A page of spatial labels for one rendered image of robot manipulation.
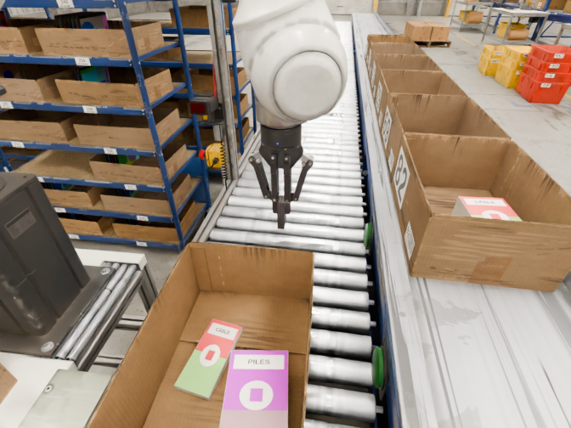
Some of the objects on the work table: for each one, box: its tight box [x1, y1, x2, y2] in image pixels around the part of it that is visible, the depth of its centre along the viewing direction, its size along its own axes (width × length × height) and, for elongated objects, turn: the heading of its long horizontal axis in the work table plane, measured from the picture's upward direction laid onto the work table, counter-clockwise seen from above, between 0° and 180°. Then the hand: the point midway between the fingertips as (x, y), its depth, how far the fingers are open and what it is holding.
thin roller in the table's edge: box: [55, 264, 128, 360], centre depth 81 cm, size 2×28×2 cm, turn 174°
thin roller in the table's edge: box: [66, 265, 137, 362], centre depth 81 cm, size 2×28×2 cm, turn 174°
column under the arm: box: [0, 172, 116, 358], centre depth 71 cm, size 26×26×33 cm
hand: (281, 212), depth 70 cm, fingers closed
